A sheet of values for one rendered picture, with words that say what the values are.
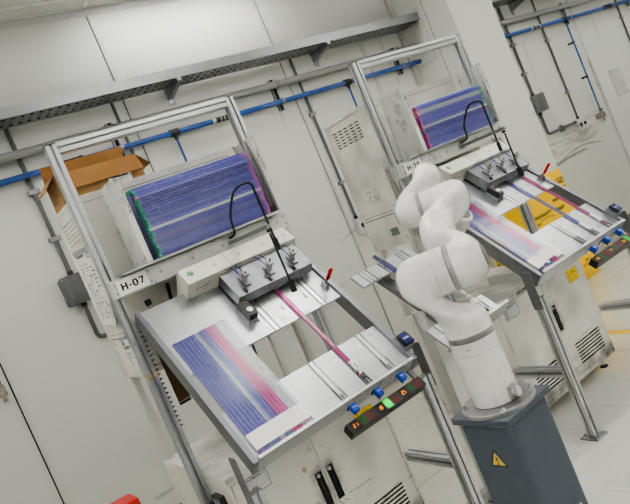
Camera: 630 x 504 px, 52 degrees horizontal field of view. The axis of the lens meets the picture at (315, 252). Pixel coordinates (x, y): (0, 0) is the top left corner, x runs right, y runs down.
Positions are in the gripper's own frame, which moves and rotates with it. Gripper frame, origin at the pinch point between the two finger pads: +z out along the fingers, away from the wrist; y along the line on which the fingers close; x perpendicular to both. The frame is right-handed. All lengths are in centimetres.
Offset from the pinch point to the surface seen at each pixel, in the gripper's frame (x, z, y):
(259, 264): -42, 6, 53
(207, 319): -34, 13, 81
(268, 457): 20, 9, 99
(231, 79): -221, 56, -78
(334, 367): 8, 8, 60
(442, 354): 24.1, 16.7, 13.0
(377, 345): 10.6, 6.5, 40.8
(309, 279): -28.3, 10.2, 37.8
